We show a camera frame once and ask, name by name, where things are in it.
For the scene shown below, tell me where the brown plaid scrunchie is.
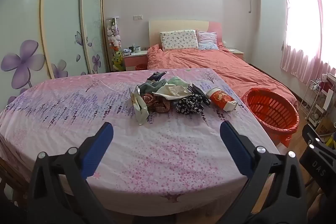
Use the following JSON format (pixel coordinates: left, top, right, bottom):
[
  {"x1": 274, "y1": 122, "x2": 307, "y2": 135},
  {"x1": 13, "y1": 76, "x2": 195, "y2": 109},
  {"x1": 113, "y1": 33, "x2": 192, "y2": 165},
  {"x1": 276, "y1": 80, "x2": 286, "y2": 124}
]
[{"x1": 142, "y1": 93, "x2": 172, "y2": 114}]

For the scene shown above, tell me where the wardrobe with purple flowers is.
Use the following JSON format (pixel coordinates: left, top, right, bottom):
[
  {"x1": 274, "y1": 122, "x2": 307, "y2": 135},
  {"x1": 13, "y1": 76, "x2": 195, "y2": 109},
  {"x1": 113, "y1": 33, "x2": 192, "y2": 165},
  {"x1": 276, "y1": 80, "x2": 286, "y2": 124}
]
[{"x1": 0, "y1": 0, "x2": 111, "y2": 109}]

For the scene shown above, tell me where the pink striped pillow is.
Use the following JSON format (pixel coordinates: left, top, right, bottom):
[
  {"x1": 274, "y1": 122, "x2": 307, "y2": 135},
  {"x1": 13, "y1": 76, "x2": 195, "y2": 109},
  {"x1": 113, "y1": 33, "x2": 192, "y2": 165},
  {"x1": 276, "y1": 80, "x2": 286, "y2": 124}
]
[{"x1": 196, "y1": 31, "x2": 219, "y2": 50}]

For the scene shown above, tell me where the grey-green sock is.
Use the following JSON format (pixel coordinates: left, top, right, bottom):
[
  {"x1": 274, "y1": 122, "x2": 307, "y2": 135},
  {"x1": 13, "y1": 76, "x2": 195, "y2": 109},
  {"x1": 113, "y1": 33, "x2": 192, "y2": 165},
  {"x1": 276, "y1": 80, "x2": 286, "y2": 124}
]
[{"x1": 138, "y1": 81, "x2": 168, "y2": 94}]

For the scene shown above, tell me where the light green cloth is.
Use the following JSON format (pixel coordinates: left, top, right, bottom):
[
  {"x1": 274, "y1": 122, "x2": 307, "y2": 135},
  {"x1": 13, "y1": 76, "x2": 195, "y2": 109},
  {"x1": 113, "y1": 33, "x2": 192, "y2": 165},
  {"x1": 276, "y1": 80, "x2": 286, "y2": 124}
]
[{"x1": 167, "y1": 76, "x2": 189, "y2": 88}]

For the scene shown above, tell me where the clear tube of plush toys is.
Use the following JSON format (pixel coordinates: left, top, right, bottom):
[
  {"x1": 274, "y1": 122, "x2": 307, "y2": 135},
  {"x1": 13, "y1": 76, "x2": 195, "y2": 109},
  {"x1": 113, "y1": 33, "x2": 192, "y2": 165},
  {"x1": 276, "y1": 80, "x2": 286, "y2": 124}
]
[{"x1": 106, "y1": 17, "x2": 124, "y2": 72}]

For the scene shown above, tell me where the light wooden nightstand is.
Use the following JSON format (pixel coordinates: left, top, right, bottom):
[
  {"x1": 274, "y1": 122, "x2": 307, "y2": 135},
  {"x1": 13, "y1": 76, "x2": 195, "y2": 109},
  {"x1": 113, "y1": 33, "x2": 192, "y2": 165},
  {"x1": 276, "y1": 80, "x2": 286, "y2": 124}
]
[{"x1": 227, "y1": 48, "x2": 245, "y2": 60}]

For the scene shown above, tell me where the pink and white nightstand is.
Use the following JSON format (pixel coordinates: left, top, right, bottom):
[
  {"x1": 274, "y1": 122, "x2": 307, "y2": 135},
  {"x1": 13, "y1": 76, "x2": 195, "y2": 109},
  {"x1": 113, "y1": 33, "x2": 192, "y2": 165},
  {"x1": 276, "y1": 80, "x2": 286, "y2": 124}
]
[{"x1": 123, "y1": 50, "x2": 149, "y2": 71}]

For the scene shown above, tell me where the pink curtain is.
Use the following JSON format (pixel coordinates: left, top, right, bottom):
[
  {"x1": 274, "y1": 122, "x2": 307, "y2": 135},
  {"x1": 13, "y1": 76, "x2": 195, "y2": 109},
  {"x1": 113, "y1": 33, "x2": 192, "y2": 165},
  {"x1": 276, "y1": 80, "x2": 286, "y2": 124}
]
[{"x1": 276, "y1": 0, "x2": 336, "y2": 85}]

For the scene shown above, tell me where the red plastic basket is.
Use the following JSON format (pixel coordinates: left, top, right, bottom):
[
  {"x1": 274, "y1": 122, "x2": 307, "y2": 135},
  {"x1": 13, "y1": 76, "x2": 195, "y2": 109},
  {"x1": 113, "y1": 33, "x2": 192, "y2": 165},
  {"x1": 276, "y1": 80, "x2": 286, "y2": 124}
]
[{"x1": 243, "y1": 88, "x2": 300, "y2": 148}]

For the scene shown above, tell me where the orange duvet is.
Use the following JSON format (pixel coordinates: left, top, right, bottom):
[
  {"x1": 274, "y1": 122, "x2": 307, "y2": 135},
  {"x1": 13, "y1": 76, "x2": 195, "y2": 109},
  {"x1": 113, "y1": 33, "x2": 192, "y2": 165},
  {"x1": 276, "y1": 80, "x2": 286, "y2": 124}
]
[{"x1": 146, "y1": 44, "x2": 300, "y2": 109}]

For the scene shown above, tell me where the cardboard box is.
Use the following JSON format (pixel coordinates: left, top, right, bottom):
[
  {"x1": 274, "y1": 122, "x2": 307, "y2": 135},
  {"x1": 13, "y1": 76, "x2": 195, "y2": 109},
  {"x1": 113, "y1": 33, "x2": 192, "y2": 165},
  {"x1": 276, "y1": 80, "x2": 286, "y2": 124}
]
[{"x1": 315, "y1": 116, "x2": 336, "y2": 140}]

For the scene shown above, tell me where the white snack wrapper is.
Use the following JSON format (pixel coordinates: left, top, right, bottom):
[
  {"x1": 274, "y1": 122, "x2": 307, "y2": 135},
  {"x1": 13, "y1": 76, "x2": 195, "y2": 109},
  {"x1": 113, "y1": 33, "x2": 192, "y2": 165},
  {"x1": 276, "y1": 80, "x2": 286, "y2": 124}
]
[{"x1": 130, "y1": 85, "x2": 150, "y2": 125}]

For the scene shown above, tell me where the white floral pillow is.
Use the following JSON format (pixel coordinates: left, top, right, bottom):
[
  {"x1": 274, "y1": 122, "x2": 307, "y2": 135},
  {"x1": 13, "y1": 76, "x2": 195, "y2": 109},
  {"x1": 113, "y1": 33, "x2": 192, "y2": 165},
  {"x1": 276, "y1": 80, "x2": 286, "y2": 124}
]
[{"x1": 160, "y1": 30, "x2": 199, "y2": 51}]

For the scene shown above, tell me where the white tissue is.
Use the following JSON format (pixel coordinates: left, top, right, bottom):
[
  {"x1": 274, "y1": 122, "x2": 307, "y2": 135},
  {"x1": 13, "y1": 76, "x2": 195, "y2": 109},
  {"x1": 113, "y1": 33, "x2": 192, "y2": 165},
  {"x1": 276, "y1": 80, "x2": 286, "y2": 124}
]
[{"x1": 152, "y1": 84, "x2": 192, "y2": 101}]

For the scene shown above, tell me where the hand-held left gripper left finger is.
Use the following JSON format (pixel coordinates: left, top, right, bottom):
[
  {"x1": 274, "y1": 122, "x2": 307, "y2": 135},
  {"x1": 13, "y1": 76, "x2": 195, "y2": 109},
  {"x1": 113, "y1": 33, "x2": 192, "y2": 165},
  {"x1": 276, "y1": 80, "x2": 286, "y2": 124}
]
[{"x1": 28, "y1": 122, "x2": 116, "y2": 224}]

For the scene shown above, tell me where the red paper cup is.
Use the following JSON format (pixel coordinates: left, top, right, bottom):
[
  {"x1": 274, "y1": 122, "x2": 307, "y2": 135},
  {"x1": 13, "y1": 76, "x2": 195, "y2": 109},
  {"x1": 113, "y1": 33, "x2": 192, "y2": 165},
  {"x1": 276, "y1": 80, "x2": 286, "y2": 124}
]
[{"x1": 205, "y1": 87, "x2": 237, "y2": 111}]

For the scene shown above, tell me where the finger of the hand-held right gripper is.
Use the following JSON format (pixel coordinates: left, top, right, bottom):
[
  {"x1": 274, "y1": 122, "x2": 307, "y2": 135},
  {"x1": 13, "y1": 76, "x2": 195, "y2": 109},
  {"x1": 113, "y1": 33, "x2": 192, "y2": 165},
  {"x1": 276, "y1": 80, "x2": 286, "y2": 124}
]
[{"x1": 302, "y1": 123, "x2": 336, "y2": 159}]

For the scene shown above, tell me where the cream and pink headboard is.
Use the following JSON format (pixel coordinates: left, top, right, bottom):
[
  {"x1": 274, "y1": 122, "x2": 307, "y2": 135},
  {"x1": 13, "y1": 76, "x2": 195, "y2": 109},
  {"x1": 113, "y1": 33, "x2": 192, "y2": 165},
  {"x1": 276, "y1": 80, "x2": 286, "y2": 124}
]
[{"x1": 148, "y1": 20, "x2": 222, "y2": 47}]

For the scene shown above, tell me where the pink floral tablecloth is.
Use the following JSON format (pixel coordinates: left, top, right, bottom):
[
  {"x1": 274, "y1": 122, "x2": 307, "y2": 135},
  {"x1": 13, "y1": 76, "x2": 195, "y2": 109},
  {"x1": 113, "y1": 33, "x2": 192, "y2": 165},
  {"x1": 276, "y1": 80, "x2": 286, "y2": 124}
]
[{"x1": 0, "y1": 68, "x2": 280, "y2": 210}]

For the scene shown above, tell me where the black dotted hair band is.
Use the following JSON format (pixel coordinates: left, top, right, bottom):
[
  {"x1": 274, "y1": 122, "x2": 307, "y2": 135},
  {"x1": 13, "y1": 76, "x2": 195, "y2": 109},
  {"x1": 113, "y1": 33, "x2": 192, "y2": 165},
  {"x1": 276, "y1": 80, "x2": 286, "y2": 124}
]
[{"x1": 189, "y1": 84, "x2": 211, "y2": 106}]

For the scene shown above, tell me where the white wire rack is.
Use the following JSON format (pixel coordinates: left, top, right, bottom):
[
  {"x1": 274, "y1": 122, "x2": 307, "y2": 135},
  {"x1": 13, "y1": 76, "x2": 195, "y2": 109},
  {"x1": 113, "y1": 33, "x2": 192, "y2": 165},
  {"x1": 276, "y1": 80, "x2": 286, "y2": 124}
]
[{"x1": 299, "y1": 78, "x2": 336, "y2": 125}]

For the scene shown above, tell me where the black floral scrunchie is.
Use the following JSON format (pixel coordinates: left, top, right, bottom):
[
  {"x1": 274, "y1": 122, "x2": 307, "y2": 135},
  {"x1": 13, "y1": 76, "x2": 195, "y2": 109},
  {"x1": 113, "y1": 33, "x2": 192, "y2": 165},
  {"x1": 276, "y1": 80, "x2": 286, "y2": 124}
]
[{"x1": 175, "y1": 97, "x2": 205, "y2": 115}]

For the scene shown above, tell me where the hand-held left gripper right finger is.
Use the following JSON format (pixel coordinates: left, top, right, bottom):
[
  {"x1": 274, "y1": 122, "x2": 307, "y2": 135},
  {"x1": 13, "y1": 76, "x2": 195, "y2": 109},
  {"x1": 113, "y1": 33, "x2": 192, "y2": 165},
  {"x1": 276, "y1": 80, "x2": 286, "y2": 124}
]
[{"x1": 218, "y1": 121, "x2": 307, "y2": 224}]

